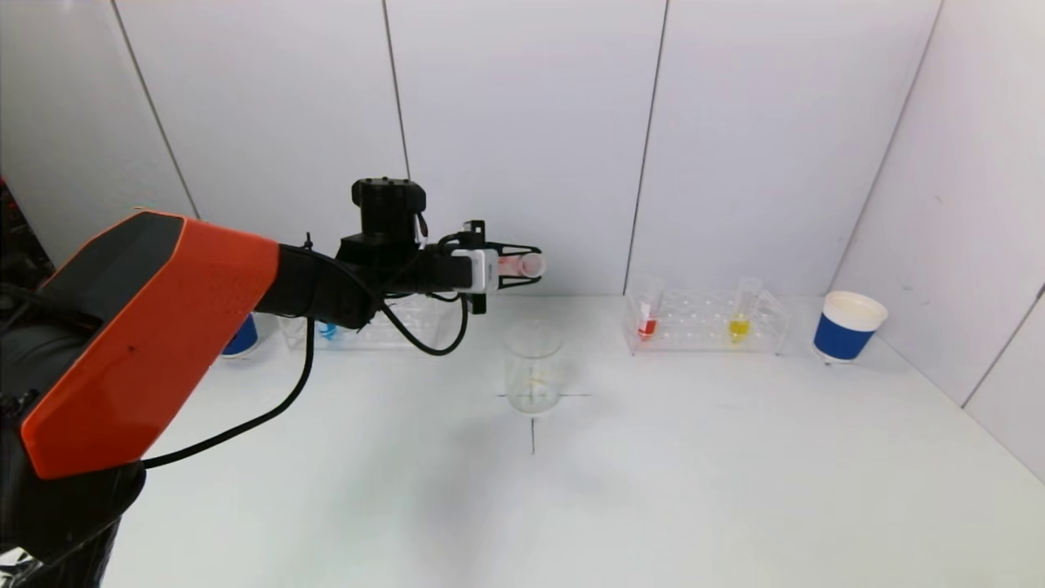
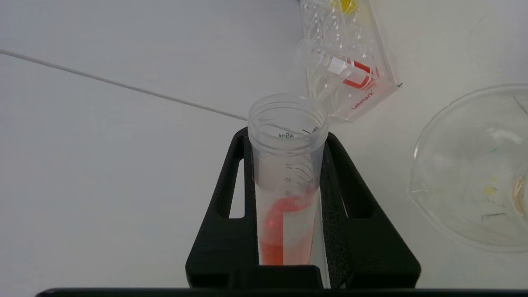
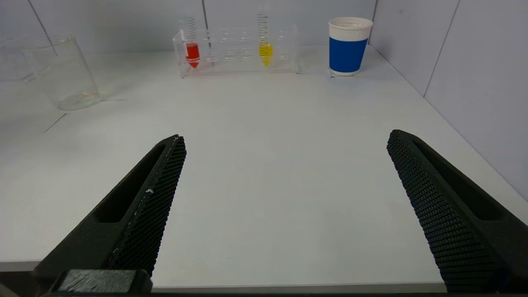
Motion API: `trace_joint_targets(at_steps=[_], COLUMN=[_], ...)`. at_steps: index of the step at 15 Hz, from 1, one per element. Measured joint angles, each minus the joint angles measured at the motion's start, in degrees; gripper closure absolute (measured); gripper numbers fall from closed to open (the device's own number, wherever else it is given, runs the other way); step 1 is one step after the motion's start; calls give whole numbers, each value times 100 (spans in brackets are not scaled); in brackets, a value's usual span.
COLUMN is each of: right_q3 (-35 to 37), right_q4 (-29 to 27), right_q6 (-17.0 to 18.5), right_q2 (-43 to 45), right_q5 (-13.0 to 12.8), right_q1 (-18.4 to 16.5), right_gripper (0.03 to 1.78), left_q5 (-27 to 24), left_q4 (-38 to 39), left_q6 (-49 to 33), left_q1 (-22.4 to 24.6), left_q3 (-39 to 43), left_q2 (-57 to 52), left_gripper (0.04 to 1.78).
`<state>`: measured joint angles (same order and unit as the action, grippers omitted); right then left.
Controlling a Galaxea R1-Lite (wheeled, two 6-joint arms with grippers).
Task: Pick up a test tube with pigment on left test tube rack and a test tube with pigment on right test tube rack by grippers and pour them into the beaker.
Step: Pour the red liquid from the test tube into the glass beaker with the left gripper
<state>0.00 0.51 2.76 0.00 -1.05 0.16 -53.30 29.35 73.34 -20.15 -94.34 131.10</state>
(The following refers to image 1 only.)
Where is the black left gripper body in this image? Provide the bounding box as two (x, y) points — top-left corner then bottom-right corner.
(416, 220), (487, 314)

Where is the clear glass beaker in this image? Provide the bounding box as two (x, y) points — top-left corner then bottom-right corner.
(502, 321), (563, 416)

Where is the clear acrylic test tube rack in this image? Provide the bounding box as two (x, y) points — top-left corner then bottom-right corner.
(622, 287), (791, 357)
(278, 292), (458, 354)

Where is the test tube with red pigment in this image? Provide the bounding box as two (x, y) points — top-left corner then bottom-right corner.
(638, 278), (665, 342)

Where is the test tube with yellow pigment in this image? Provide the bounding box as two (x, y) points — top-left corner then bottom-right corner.
(727, 277), (763, 345)

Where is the white paper cup blue sleeve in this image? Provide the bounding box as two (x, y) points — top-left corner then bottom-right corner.
(813, 292), (888, 364)
(220, 314), (261, 361)

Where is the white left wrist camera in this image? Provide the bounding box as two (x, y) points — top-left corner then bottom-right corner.
(451, 249), (500, 293)

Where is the thin black camera cable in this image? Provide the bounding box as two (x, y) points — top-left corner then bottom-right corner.
(143, 233), (472, 470)

